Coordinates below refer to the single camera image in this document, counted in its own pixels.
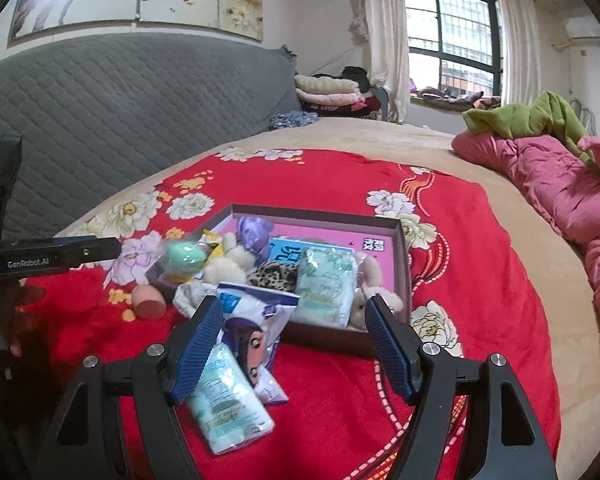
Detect plush bear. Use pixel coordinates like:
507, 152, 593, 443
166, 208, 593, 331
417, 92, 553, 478
202, 215, 276, 286

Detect green makeup sponge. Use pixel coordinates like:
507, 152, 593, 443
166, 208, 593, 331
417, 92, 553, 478
160, 239, 213, 281

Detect pink book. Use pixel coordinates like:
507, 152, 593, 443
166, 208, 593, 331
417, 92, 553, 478
212, 217, 401, 306

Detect brown cardboard box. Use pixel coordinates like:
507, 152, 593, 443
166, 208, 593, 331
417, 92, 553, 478
145, 204, 412, 358

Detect white cartoon tissue packet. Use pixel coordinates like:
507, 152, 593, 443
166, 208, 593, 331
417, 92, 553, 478
172, 280, 301, 406

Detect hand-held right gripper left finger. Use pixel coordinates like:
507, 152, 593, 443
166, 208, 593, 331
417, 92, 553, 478
32, 295, 225, 480

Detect green blanket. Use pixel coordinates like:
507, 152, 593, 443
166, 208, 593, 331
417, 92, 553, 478
462, 91, 598, 168

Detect grey quilted headboard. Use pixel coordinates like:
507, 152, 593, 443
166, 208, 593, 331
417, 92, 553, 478
0, 32, 303, 248

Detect pink makeup sponge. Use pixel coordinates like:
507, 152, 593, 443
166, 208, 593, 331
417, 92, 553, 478
132, 285, 168, 321

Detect blue booklet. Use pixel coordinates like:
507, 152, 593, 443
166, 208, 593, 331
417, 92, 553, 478
270, 237, 356, 266

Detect beige plush bunny keychain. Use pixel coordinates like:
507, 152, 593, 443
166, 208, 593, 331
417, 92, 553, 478
350, 252, 405, 331

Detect black bag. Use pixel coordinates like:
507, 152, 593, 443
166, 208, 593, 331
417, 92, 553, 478
340, 65, 371, 86

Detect barred window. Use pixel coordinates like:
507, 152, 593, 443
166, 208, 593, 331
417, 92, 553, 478
402, 0, 503, 101

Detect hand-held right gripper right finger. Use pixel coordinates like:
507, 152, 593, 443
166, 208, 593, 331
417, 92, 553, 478
364, 295, 556, 480

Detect person's left hand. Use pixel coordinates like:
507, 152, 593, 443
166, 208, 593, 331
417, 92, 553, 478
7, 284, 48, 358

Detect red floral blanket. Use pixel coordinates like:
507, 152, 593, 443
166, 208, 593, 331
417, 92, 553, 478
17, 147, 563, 480

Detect blue patterned cloth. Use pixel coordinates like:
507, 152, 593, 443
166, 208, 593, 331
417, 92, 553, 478
269, 111, 321, 132

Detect clothes on windowsill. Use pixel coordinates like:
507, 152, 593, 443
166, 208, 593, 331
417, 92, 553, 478
411, 86, 501, 111

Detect pale green tissue packet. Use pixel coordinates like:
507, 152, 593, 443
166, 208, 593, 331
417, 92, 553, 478
187, 342, 276, 456
292, 246, 358, 328

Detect yellow cartoon packet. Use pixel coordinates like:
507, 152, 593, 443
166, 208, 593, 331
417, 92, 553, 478
200, 230, 231, 261

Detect stack of folded clothes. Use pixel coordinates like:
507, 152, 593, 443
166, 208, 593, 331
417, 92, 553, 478
294, 74, 381, 113

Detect white air conditioner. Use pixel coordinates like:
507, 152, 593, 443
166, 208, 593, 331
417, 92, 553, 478
562, 15, 600, 43

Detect white curtain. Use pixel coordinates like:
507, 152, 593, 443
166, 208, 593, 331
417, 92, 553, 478
350, 0, 411, 123
495, 0, 543, 108

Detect leopard print scrunchie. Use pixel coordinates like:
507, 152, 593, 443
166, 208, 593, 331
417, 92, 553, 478
245, 262, 301, 293

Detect pink quilt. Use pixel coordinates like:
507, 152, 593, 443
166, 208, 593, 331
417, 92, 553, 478
451, 130, 600, 346

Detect white metal rack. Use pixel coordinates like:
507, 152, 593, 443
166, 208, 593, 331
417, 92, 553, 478
570, 100, 596, 136

